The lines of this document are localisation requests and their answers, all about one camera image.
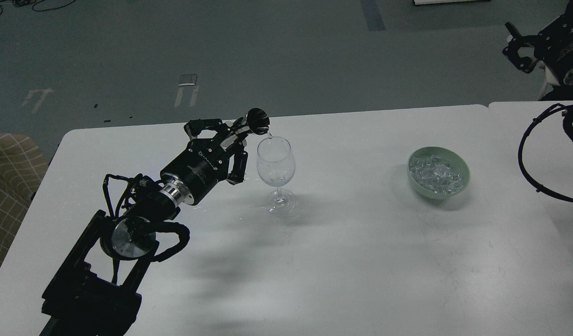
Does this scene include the metal floor plate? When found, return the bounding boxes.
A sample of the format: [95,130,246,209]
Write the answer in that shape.
[177,74,198,87]

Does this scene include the green bowl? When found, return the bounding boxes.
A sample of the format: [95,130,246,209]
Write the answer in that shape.
[406,146,472,200]

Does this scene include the black floor cable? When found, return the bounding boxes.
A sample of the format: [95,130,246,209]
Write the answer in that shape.
[0,0,77,19]

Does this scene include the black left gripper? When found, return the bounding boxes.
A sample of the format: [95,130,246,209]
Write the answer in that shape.
[161,119,248,206]

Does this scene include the clear wine glass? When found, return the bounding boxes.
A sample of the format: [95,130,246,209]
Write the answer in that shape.
[257,136,296,216]

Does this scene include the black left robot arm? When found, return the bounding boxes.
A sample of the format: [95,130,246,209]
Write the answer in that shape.
[41,116,269,336]

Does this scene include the clear ice cubes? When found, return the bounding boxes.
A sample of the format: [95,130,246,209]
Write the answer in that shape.
[408,154,466,194]

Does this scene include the steel cocktail jigger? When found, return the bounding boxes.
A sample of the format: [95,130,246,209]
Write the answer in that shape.
[220,108,270,150]

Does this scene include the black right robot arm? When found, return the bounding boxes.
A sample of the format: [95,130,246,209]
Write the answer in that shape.
[503,11,573,203]

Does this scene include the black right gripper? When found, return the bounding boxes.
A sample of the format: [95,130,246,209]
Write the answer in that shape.
[503,14,573,85]

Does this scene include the checkered brown cushion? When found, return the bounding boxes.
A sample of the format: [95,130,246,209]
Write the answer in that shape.
[0,133,49,268]

